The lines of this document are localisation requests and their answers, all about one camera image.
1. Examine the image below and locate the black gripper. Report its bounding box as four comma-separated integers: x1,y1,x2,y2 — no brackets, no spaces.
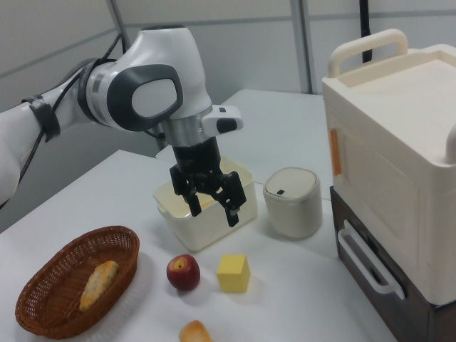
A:
169,137,248,228

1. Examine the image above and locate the yellow foam cube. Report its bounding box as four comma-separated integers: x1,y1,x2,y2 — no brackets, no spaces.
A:
216,254,252,294

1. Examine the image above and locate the white open plastic container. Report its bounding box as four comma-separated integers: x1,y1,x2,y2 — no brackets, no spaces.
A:
152,156,258,254

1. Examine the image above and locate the red toy apple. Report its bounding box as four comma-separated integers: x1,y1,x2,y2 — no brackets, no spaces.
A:
166,254,201,291

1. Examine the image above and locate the small cream lidded bin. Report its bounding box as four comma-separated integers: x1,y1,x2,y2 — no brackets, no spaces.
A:
262,167,323,239

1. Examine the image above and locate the toy bread roll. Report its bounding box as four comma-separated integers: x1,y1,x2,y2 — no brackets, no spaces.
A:
178,319,213,342

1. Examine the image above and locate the orange box latch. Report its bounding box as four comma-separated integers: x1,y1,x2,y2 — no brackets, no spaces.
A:
329,128,343,175

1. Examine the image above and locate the flat toy bread slice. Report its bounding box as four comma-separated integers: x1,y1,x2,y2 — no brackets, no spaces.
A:
78,259,120,312

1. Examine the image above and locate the brown wicker basket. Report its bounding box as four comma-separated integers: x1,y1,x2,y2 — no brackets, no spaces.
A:
14,225,141,340

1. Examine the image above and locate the dark brown wooden crate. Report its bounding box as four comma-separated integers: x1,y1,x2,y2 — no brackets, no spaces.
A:
329,185,456,342

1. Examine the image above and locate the black vertical pole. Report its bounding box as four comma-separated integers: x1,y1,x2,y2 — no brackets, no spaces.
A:
358,0,374,64

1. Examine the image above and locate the white crate handle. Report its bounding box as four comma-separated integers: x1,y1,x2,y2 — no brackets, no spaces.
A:
337,219,405,300

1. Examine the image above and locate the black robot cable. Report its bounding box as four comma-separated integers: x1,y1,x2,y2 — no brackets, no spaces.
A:
19,32,169,172

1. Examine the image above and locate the grey cable strap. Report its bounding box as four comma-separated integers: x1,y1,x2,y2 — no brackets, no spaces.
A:
28,94,62,140

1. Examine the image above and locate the cream plastic box with handles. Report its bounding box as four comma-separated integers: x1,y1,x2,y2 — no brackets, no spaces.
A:
321,28,456,306

